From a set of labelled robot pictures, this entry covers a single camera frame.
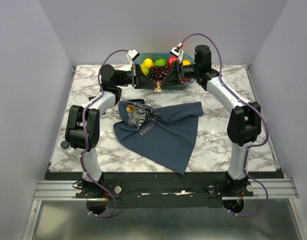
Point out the teal plastic fruit container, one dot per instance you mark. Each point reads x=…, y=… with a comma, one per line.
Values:
x=154, y=56

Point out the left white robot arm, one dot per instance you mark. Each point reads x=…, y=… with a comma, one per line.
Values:
x=83, y=123

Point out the aluminium rail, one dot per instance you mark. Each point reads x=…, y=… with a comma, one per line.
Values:
x=56, y=190

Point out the dark grape bunch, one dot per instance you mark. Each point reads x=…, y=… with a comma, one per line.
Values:
x=158, y=73

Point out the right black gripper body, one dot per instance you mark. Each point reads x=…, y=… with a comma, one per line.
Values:
x=182, y=74

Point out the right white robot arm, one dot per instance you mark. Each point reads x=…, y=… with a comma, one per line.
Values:
x=245, y=120

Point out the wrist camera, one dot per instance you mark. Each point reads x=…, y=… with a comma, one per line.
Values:
x=178, y=53
x=132, y=55

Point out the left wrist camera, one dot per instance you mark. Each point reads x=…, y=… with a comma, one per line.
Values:
x=132, y=55

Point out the green lime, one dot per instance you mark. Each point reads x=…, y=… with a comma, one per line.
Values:
x=161, y=62

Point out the yellow lemon left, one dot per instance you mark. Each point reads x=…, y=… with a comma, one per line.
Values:
x=148, y=63

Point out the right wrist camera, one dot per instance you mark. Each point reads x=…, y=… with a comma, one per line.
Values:
x=178, y=53

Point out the yellow lemon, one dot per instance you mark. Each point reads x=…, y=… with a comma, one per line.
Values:
x=148, y=63
x=186, y=62

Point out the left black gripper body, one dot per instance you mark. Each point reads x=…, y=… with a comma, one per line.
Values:
x=135, y=75

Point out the yellow lemon right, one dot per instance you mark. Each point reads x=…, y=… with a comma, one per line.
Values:
x=186, y=62

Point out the blue printed tank top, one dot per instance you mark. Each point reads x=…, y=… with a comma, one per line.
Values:
x=166, y=135

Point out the red apple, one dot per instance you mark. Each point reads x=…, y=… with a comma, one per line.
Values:
x=171, y=60

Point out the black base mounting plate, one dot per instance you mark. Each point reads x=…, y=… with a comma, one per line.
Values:
x=214, y=189

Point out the light green fruit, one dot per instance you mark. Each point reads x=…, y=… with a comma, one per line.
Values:
x=145, y=70

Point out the white bottle with black cap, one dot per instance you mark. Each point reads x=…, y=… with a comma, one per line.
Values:
x=72, y=153

